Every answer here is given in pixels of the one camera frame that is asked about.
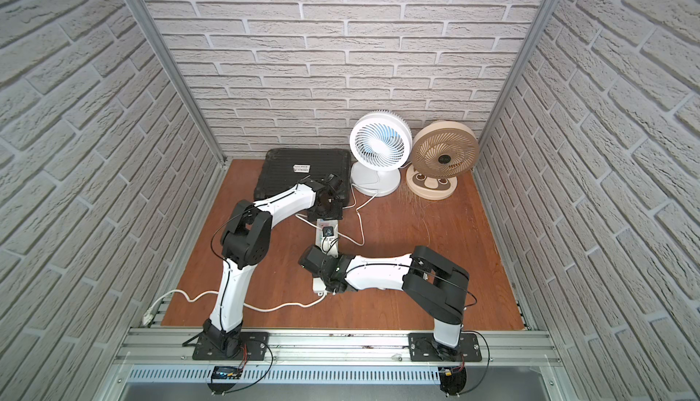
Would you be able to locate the white power strip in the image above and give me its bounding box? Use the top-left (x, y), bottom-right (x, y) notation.
top-left (312, 219), bottom-right (340, 296)

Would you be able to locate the white fan cable with plug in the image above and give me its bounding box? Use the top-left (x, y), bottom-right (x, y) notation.
top-left (322, 184), bottom-right (379, 254)

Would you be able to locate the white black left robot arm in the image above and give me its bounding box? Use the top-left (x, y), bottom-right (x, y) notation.
top-left (202, 174), bottom-right (345, 357)

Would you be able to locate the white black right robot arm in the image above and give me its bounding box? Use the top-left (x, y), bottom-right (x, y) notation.
top-left (299, 245), bottom-right (470, 350)

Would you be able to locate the white desk fan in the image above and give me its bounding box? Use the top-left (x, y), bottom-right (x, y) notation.
top-left (349, 110), bottom-right (413, 197)

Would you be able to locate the beige bear desk fan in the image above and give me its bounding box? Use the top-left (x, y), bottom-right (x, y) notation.
top-left (406, 120), bottom-right (479, 201)

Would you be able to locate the white label sticker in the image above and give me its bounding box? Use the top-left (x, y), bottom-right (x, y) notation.
top-left (293, 164), bottom-right (311, 173)

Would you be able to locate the black plastic tool case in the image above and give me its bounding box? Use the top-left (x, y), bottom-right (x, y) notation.
top-left (253, 148), bottom-right (352, 206)

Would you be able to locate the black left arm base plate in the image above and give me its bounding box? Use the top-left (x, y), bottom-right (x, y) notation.
top-left (192, 331), bottom-right (270, 362)

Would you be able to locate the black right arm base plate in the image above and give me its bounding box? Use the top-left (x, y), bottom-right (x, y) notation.
top-left (408, 332), bottom-right (482, 363)

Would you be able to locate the white power strip cable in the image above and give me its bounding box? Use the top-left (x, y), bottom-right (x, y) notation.
top-left (141, 289), bottom-right (328, 328)

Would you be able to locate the aluminium front rail frame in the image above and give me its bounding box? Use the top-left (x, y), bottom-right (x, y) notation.
top-left (97, 327), bottom-right (575, 400)

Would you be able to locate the white vented cable duct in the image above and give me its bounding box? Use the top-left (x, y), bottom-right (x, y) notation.
top-left (127, 365), bottom-right (439, 385)

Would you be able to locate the aluminium corner post left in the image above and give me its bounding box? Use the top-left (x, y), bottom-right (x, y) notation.
top-left (124, 0), bottom-right (226, 165)

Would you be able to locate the aluminium corner post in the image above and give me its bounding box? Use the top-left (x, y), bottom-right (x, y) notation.
top-left (124, 0), bottom-right (226, 165)
top-left (479, 0), bottom-right (559, 149)

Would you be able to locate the aluminium corner post right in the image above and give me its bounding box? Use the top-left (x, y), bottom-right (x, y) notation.
top-left (479, 0), bottom-right (559, 149)

